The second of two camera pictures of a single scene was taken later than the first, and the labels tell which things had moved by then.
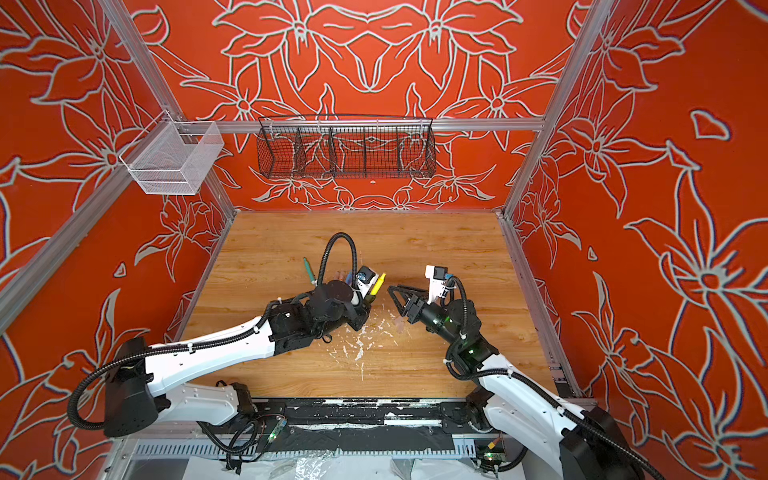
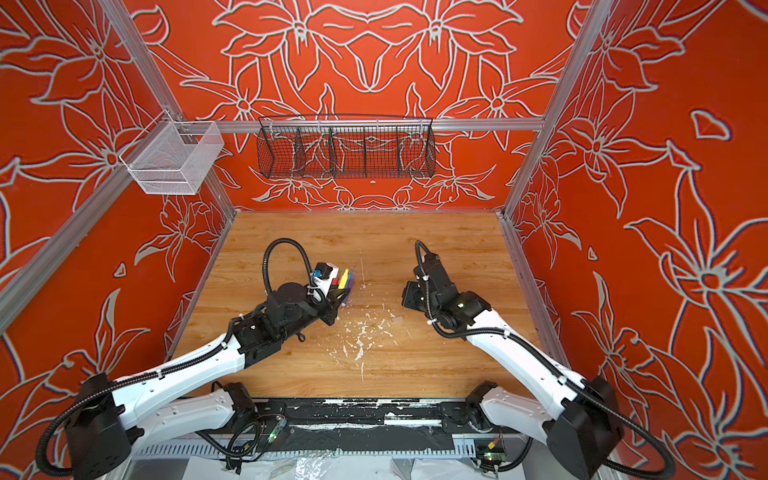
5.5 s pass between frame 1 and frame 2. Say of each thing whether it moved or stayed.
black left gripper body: moved
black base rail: stayed
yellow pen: moved
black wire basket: stayed
